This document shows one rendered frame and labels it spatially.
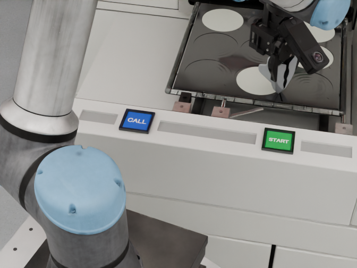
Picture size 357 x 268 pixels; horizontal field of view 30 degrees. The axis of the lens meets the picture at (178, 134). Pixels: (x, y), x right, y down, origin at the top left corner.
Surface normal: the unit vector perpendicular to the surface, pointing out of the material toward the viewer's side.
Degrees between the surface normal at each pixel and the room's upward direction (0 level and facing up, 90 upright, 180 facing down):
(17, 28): 0
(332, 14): 88
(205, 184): 90
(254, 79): 1
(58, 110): 85
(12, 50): 0
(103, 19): 90
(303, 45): 32
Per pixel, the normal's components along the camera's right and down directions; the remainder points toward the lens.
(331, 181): -0.20, 0.66
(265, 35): -0.75, 0.44
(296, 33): 0.33, -0.35
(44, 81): 0.02, 0.43
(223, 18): 0.00, -0.74
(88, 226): 0.29, 0.58
